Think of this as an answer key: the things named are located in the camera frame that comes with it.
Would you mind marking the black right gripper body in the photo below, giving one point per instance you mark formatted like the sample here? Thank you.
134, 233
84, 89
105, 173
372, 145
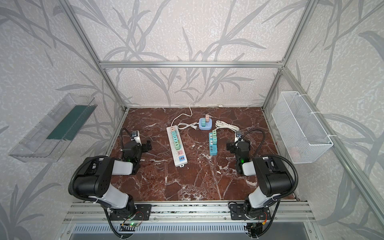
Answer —
233, 147

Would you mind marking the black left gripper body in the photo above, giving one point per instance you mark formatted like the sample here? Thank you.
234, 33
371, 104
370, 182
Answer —
144, 145

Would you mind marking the teal blue power strip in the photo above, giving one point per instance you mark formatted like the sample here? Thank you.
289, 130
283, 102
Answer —
213, 148

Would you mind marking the light blue square socket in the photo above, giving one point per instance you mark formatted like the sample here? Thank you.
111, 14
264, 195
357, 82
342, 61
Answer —
208, 126

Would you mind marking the white multicolour power strip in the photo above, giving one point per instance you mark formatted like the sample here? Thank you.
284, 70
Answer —
179, 156

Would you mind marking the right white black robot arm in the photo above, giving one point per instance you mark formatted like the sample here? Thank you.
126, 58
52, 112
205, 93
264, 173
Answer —
277, 177

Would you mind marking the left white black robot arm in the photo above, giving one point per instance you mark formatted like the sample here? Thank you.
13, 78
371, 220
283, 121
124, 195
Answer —
91, 181

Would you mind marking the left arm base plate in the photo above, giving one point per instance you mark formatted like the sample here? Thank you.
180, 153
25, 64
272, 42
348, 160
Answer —
141, 212

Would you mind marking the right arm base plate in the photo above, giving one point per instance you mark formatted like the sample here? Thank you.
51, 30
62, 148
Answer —
244, 211

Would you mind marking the white wire mesh basket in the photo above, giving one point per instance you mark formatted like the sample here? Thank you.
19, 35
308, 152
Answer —
301, 131

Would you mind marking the clear plastic wall tray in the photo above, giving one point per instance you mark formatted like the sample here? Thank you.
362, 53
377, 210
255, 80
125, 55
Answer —
50, 138

